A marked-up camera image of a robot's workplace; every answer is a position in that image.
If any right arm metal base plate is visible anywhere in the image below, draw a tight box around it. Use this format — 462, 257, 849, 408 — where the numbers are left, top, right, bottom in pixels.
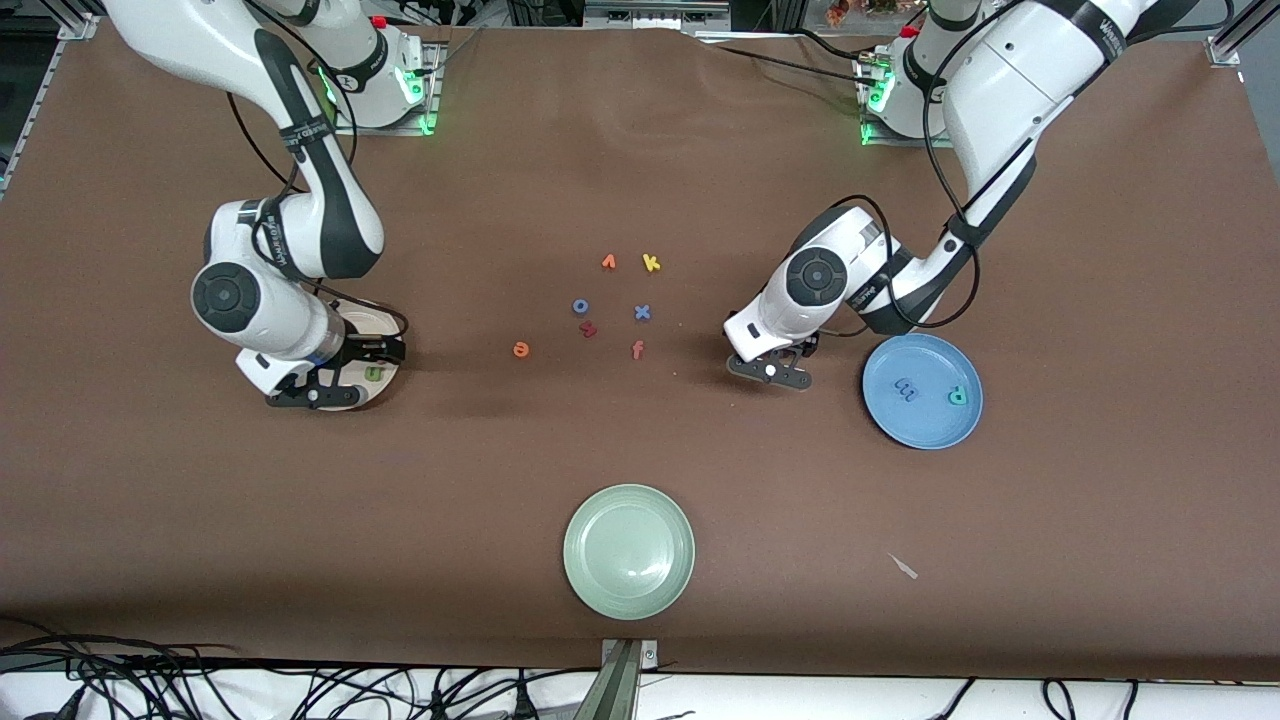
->
332, 40, 445, 137

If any black cable lying on table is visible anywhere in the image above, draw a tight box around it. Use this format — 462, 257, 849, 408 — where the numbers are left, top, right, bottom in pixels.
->
695, 32, 873, 86

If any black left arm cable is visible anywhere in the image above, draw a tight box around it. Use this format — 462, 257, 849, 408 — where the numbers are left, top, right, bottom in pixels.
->
815, 0, 1236, 331

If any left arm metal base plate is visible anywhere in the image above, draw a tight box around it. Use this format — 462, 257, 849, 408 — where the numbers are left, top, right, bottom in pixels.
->
858, 50, 967, 149

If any aluminium bracket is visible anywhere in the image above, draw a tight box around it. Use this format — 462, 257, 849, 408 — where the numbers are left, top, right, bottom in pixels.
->
575, 638, 661, 720

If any blue plate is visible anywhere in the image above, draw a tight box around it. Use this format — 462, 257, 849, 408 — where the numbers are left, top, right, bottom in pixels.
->
862, 333, 984, 450

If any black cable bundle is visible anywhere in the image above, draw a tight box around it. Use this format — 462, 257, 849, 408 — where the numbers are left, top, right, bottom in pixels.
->
0, 615, 601, 720

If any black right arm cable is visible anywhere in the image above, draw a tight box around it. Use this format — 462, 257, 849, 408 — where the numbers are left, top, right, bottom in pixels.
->
228, 90, 410, 339

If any beige brown plate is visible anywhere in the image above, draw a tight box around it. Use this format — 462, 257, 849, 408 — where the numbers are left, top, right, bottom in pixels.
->
330, 300, 403, 412

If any dark equipment rack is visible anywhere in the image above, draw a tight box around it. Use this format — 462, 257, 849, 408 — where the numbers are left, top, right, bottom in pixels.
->
505, 0, 733, 31

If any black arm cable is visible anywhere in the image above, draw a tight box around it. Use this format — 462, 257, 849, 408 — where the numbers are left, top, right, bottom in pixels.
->
228, 90, 410, 339
815, 0, 1236, 331

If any pale green plate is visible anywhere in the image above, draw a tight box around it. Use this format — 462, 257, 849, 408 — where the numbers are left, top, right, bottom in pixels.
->
563, 484, 696, 621

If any brown table cover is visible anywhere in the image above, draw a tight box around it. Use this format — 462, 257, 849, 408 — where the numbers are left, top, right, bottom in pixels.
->
0, 20, 1280, 683

